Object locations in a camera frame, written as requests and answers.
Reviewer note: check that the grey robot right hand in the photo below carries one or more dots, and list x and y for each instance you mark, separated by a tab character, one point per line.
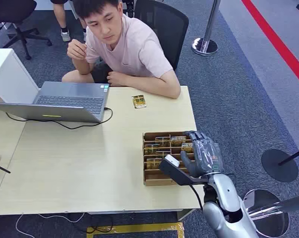
206	156

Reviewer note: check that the person's left hand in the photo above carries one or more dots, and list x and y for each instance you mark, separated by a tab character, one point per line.
117	78

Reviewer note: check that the person's right hand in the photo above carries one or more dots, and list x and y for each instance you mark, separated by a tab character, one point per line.
76	49

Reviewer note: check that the gold hotel key card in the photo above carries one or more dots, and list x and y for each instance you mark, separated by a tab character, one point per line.
152	149
163	153
162	141
153	163
187	148
139	101

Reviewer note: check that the person's left forearm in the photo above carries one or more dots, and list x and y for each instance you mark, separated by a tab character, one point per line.
154	85

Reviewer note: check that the person's right forearm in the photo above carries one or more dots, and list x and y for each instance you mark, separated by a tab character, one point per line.
83	67

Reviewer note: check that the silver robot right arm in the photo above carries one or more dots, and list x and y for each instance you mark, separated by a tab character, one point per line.
226	203

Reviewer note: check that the standing person's legs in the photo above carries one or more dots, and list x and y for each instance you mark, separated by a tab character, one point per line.
61	19

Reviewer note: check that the person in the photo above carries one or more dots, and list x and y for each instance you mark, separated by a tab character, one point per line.
136	49

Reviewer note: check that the gold card with HOTEL print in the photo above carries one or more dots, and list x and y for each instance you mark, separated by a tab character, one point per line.
178	141

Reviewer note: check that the cardboard card holder box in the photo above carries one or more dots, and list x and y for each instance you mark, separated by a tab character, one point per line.
156	179

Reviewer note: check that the grey laptop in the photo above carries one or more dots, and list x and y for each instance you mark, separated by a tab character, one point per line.
69	98

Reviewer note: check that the white table leg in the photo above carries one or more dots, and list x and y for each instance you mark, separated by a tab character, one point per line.
185	214

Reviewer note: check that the black mesh office chair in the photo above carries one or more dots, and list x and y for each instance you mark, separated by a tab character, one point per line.
164	26

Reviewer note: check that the black swivel office chair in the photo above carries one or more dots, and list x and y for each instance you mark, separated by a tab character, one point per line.
15	13

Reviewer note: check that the white box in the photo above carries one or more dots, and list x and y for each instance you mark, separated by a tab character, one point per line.
10	75

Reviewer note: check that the black base stanchion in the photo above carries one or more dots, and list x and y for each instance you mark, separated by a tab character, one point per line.
279	166

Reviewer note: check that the chrome stanchion with mirror base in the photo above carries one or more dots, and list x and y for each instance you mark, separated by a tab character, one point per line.
270	223

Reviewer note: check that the yellow floor tape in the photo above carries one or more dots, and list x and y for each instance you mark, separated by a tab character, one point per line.
139	227

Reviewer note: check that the red floor tape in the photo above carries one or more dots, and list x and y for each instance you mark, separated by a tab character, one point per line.
275	41

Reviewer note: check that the black rod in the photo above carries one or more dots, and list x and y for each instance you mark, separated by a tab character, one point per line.
1	169

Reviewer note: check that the chrome stanchion post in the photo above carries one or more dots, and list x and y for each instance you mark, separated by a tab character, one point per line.
206	39

